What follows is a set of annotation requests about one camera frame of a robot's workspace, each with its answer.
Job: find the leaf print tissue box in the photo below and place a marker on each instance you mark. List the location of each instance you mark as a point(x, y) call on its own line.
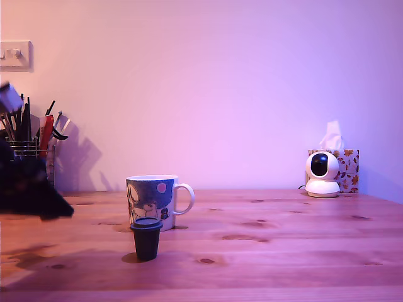
point(350, 170)

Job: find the pale grey camera box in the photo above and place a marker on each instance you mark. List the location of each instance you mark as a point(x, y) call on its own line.
point(11, 97)

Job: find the thin black stick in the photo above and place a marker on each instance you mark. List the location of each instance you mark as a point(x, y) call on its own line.
point(50, 108)

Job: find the white mug with cartoon print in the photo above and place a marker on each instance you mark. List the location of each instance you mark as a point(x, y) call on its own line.
point(148, 195)

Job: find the black flat spatula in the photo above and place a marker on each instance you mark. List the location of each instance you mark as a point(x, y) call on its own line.
point(26, 126)

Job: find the white wall switch plate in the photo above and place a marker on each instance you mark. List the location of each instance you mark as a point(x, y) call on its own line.
point(19, 56)

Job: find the black coffee capsule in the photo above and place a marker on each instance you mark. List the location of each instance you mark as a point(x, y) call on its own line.
point(146, 243)

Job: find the small white round camera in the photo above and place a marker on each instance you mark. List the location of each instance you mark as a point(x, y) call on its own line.
point(330, 170)

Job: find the white tissue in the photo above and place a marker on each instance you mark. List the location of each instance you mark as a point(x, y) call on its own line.
point(332, 136)

